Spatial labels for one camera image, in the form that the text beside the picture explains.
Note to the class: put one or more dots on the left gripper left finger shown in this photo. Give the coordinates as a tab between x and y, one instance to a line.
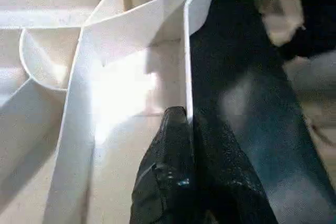
162	176

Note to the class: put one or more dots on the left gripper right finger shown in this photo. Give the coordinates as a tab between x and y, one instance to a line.
231	182

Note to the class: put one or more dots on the white plastic table top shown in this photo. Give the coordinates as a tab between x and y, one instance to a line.
78	90

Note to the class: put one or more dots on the white plastic upturned table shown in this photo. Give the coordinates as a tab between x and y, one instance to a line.
236	64

